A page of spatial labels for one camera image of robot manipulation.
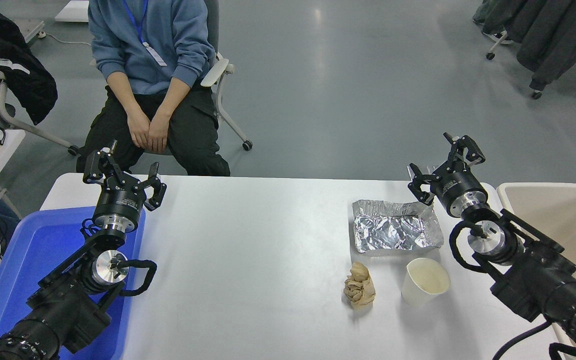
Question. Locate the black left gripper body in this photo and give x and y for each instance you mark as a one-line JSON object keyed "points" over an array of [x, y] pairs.
{"points": [[120, 202]]}

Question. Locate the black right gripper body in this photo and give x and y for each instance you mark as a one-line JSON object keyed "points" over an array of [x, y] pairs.
{"points": [[458, 185]]}

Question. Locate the white paper cup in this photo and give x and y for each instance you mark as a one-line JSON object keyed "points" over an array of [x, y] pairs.
{"points": [[425, 280]]}

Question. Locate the person's left forearm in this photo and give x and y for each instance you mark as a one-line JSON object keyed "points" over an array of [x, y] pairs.
{"points": [[173, 100]]}

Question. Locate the person's right forearm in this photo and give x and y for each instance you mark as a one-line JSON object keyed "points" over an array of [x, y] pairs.
{"points": [[123, 92]]}

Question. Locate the crumpled tan paper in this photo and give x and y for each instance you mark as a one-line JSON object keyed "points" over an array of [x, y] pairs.
{"points": [[359, 287]]}

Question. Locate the person's right hand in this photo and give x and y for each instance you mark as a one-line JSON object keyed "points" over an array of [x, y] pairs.
{"points": [[139, 129]]}

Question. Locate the person's left hand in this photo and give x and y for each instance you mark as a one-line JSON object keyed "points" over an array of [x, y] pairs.
{"points": [[159, 132]]}

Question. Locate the crumpled silver foil tray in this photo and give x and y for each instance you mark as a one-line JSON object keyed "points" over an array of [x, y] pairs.
{"points": [[395, 230]]}

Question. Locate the blue plastic tray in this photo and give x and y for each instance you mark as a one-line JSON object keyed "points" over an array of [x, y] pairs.
{"points": [[28, 250]]}

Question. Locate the white office chair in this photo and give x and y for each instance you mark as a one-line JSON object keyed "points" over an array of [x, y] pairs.
{"points": [[498, 45], [220, 70], [5, 107]]}

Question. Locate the large pale bin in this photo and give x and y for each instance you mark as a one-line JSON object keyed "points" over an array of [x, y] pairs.
{"points": [[568, 215]]}

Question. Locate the black jacket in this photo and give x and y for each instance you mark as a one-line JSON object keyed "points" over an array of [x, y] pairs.
{"points": [[8, 60]]}

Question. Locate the dark grey coat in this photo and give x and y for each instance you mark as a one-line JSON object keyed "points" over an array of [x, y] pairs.
{"points": [[548, 35]]}

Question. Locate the person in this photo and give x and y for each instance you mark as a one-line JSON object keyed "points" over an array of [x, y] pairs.
{"points": [[158, 40]]}

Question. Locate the white flat board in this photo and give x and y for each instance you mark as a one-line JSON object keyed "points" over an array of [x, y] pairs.
{"points": [[73, 11]]}

